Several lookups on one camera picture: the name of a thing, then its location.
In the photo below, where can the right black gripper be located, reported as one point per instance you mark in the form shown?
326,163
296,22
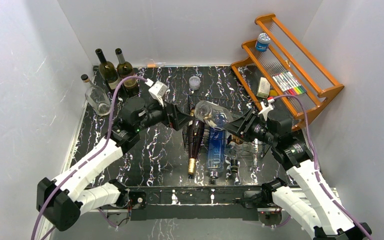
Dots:
242,129

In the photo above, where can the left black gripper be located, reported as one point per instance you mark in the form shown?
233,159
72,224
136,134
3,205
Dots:
178,119

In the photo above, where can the green silver-foil wine bottle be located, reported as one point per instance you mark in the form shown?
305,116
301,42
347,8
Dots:
125,69

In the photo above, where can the clear bottle white gold label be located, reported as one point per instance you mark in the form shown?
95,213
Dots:
96,97

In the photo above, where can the dark green white-label wine bottle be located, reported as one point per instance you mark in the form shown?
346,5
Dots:
107,71

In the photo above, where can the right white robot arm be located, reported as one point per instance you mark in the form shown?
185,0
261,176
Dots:
321,216

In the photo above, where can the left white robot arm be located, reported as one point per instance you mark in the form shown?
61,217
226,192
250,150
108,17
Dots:
86,175

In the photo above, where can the dark red gold-foil wine bottle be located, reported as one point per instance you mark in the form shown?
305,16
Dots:
195,132

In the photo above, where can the clear bottle black gold label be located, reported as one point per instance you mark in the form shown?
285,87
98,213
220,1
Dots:
237,154

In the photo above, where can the blue clear glass bottle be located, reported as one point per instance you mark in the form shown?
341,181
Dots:
215,154

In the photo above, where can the orange wooden shelf rack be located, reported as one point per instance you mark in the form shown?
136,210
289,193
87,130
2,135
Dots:
287,55

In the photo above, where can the white small box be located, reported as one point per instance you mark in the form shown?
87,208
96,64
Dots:
264,87

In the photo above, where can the yellow black small item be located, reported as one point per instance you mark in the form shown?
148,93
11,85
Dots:
273,93

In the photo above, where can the small clear plastic cup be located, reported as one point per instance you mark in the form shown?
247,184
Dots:
194,83

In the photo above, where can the pack of coloured markers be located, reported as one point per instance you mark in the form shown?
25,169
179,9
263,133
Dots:
288,84

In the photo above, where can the blue white lidded jar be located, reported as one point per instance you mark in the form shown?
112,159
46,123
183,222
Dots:
262,43

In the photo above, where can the black wire wine rack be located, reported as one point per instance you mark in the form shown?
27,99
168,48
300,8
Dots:
237,108

